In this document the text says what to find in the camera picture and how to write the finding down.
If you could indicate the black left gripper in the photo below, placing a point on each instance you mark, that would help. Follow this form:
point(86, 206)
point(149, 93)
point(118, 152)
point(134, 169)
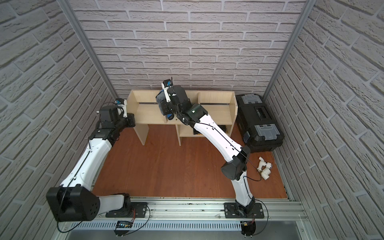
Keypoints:
point(130, 120)

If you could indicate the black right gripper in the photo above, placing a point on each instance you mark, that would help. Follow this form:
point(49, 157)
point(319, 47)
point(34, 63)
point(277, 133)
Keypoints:
point(165, 107)

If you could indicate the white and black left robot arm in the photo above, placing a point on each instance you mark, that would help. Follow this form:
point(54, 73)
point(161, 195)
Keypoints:
point(73, 200)

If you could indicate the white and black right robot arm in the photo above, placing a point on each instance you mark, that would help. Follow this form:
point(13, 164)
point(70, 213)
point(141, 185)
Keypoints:
point(235, 155)

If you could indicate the light wooden bookshelf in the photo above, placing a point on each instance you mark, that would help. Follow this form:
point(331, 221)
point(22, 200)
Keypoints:
point(221, 105)

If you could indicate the black book with gold lettering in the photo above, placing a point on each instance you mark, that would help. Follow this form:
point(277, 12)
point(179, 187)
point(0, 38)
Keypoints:
point(223, 128)

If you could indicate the black plastic toolbox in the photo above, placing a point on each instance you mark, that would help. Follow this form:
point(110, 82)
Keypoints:
point(259, 130)

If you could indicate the small green circuit board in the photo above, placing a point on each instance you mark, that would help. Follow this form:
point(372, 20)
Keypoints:
point(124, 225)

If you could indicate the white plastic pipe fitting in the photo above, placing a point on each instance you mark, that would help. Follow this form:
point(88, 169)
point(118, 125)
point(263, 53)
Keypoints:
point(264, 168)

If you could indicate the black round connector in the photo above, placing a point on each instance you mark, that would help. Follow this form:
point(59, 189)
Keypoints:
point(248, 228)

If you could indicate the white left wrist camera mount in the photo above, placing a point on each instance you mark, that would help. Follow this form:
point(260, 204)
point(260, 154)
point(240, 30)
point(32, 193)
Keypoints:
point(122, 107)

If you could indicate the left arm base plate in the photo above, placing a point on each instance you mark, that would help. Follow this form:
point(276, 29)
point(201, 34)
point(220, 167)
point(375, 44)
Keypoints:
point(132, 210)

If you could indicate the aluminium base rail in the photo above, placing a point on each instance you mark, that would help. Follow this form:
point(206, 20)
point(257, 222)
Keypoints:
point(166, 214)

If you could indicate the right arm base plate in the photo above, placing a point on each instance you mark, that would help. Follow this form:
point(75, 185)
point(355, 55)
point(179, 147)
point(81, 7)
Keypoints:
point(252, 211)

